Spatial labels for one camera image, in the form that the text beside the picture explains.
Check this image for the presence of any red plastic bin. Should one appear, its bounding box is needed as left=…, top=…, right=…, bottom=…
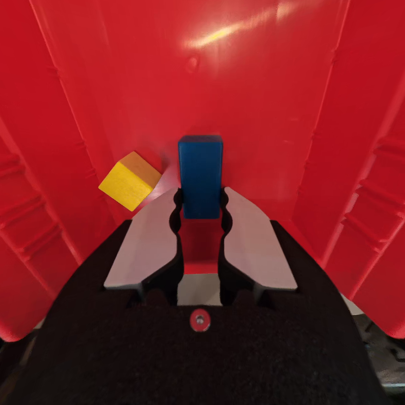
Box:
left=0, top=0, right=405, bottom=343

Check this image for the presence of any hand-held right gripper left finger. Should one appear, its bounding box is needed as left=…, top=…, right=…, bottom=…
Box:
left=104, top=188, right=185, bottom=293

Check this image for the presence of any blue wooden block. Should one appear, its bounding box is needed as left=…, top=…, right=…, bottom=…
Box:
left=178, top=135, right=224, bottom=220

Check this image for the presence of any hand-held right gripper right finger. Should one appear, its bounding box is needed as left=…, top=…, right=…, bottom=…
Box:
left=219, top=187, right=298, bottom=293

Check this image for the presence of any yellow wooden block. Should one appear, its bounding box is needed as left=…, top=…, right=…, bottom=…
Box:
left=98, top=151, right=162, bottom=212

